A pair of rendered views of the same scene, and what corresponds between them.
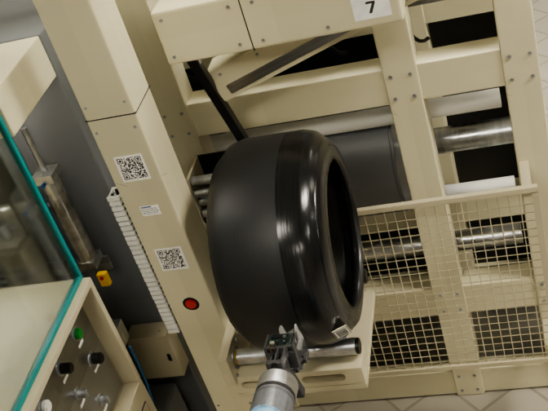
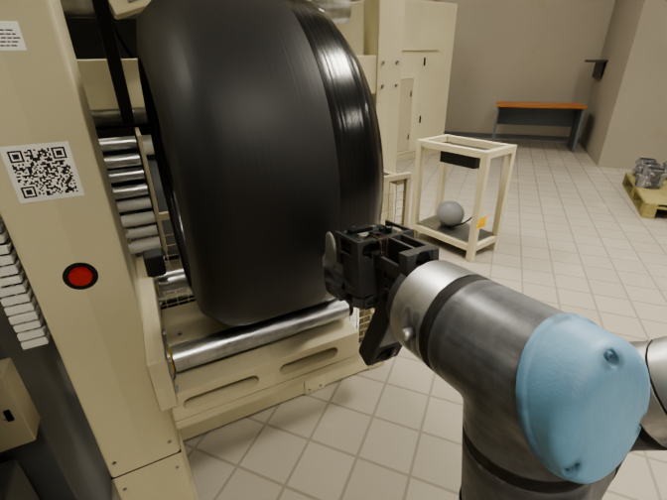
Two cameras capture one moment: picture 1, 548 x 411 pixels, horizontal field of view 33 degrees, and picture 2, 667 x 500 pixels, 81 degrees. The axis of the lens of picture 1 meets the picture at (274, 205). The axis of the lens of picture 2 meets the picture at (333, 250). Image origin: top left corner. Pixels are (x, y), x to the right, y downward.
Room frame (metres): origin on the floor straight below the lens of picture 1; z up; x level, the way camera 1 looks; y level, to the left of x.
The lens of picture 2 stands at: (1.35, 0.39, 1.35)
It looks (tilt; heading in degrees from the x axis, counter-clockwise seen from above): 26 degrees down; 315
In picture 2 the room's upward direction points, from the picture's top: 1 degrees counter-clockwise
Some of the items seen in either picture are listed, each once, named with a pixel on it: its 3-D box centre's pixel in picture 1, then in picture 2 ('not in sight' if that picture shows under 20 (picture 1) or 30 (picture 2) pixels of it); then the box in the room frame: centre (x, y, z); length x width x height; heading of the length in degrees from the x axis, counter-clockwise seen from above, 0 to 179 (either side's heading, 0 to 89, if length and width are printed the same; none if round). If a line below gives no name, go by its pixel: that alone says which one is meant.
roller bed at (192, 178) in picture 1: (234, 203); (110, 194); (2.41, 0.11, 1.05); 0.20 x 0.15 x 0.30; 71
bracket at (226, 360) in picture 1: (240, 321); (154, 317); (2.03, 0.20, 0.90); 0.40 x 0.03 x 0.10; 161
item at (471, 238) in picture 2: not in sight; (458, 195); (2.65, -2.30, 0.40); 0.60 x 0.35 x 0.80; 172
